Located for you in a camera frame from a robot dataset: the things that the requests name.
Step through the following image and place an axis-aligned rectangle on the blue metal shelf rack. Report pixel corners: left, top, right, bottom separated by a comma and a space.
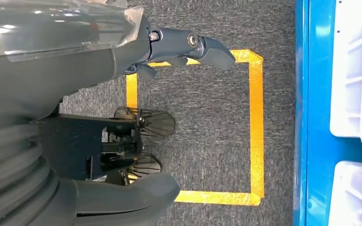
293, 0, 362, 226

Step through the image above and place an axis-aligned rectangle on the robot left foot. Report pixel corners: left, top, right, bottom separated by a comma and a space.
114, 107, 176, 138

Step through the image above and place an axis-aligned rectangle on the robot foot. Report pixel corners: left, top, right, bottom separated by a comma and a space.
127, 155, 162, 179
114, 107, 176, 138

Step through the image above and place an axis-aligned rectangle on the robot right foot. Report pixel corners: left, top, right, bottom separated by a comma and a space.
127, 155, 162, 179

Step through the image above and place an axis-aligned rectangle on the yellow floor tape square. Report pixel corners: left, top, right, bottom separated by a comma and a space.
125, 48, 265, 207

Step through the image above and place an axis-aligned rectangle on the white plastic crate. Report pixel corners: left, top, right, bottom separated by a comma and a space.
328, 161, 362, 226
329, 0, 362, 153

